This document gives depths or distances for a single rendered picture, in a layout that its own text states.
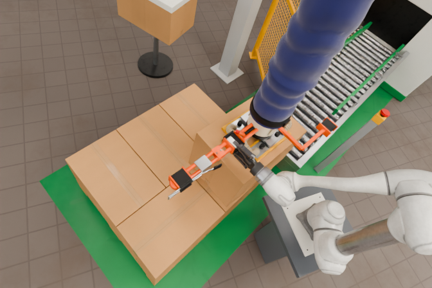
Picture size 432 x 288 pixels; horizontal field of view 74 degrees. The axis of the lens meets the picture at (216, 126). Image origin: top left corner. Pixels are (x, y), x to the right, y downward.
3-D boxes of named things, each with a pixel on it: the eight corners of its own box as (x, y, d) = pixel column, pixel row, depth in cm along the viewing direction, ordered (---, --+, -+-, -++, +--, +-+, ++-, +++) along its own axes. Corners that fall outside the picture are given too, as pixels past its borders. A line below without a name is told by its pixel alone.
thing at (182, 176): (181, 170, 139) (182, 165, 135) (191, 181, 137) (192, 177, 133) (168, 179, 135) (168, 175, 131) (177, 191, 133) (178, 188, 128)
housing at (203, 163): (202, 157, 145) (204, 153, 141) (211, 168, 143) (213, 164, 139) (191, 165, 142) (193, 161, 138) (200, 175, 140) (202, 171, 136)
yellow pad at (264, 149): (279, 124, 181) (282, 119, 176) (290, 135, 178) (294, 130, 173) (242, 152, 164) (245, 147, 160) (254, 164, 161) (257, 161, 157)
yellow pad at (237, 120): (258, 103, 186) (260, 99, 182) (269, 114, 183) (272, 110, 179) (220, 128, 170) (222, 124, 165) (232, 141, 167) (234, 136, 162)
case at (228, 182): (246, 122, 227) (263, 89, 194) (283, 159, 215) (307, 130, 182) (188, 162, 197) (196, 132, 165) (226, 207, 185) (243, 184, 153)
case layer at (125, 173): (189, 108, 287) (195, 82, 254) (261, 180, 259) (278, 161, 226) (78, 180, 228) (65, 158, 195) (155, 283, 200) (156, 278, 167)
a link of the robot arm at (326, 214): (329, 209, 183) (348, 197, 165) (332, 238, 173) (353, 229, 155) (305, 204, 182) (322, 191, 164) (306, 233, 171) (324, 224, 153)
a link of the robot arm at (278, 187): (258, 189, 140) (265, 183, 151) (281, 213, 135) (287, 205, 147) (272, 175, 136) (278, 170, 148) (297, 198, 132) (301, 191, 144)
